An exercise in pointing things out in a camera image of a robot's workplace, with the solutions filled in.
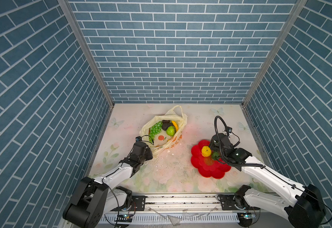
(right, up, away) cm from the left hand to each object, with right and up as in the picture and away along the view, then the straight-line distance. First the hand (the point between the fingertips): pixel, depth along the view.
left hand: (151, 150), depth 90 cm
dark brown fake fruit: (+9, +16, +13) cm, 23 cm away
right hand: (+38, +8, -7) cm, 40 cm away
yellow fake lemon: (+35, 0, -3) cm, 35 cm away
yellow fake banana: (+16, +15, +14) cm, 26 cm away
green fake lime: (+13, +12, +6) cm, 18 cm away
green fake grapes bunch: (+1, +12, +9) cm, 15 cm away
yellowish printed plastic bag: (+7, +4, +9) cm, 12 cm away
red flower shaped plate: (+36, -10, -3) cm, 37 cm away
